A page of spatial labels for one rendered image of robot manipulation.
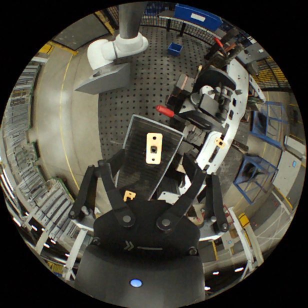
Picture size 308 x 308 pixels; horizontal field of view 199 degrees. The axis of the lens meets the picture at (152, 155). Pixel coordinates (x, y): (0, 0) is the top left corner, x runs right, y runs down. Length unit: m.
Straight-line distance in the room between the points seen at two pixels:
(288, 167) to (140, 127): 8.21
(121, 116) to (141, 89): 0.27
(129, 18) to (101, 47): 0.27
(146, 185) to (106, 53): 0.74
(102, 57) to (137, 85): 0.36
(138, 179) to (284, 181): 8.29
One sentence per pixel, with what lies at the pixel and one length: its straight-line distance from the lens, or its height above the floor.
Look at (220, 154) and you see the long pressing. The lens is 0.54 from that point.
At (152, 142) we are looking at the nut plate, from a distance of 0.23.
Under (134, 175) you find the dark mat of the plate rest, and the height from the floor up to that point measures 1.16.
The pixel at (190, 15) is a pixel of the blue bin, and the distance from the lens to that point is 0.91.
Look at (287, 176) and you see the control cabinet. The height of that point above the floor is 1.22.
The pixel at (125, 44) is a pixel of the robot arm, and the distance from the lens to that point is 0.64.
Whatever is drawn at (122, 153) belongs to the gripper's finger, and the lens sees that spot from 0.19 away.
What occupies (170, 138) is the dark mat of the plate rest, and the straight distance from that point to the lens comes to 0.23.
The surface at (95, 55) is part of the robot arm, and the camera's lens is 0.69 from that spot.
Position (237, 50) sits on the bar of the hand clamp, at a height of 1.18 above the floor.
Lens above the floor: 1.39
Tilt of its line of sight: 67 degrees down
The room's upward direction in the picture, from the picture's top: 172 degrees counter-clockwise
